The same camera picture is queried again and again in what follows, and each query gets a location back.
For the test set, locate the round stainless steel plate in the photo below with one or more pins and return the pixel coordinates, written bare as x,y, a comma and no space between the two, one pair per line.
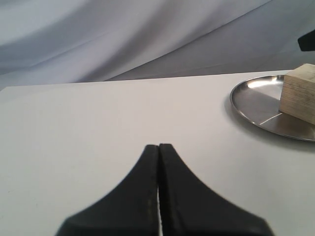
257,101

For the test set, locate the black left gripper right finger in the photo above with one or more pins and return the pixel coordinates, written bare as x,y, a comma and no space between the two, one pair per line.
189,208

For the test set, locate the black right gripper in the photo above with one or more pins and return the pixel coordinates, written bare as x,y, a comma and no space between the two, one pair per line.
307,42

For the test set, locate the grey fabric backdrop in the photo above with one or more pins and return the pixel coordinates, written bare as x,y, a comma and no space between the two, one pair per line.
71,41

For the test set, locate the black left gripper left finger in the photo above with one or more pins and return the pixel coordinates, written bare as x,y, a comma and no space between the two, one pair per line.
130,209

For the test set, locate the light wooden cube block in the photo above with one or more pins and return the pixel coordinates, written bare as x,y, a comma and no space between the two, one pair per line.
298,93

